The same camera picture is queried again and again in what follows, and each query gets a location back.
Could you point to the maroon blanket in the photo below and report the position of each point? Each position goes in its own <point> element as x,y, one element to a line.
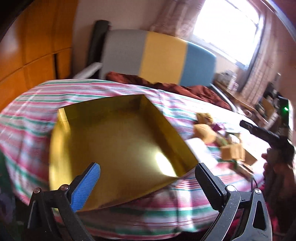
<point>161,87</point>

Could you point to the grey bed side rail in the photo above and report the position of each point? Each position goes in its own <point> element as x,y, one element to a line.
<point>223,97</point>
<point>89,70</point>

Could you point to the beige carton box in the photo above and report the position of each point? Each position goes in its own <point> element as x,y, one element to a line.
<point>232,151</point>

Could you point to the black upright pad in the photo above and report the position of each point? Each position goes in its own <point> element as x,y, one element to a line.
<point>98,41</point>

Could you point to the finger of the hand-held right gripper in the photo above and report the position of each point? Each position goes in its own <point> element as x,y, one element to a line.
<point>256,131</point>

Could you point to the window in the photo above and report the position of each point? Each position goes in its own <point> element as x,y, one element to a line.
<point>226,27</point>

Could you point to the pink patterned curtain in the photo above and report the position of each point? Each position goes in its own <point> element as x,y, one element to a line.
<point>175,16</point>
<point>266,58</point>

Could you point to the wooden desk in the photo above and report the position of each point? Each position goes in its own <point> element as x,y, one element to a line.
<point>240,102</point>

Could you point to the grey yellow blue headboard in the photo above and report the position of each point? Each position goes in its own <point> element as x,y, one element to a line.
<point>161,55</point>

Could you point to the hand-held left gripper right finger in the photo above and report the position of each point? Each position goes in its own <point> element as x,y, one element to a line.
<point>208,187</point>

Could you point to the cluttered storage shelf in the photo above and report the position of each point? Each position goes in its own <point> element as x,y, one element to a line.
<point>268,104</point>

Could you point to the person's right hand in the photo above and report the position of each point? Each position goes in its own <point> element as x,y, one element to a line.
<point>281,173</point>

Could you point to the wooden wardrobe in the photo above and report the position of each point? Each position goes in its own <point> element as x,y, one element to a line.
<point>34,46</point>

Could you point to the striped bed sheet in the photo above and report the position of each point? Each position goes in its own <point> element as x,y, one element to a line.
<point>34,115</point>

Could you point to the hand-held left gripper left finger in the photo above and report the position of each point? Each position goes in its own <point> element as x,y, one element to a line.
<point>85,187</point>

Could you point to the large plastic bag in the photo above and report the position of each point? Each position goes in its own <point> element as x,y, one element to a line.
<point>196,146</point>

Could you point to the white carton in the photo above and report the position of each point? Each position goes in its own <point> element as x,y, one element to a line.
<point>227,78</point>

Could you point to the maroon gift box gold interior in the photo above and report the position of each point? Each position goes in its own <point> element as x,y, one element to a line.
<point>120,139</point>

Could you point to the purple packet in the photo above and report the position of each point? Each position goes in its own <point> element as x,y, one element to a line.
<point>216,127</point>

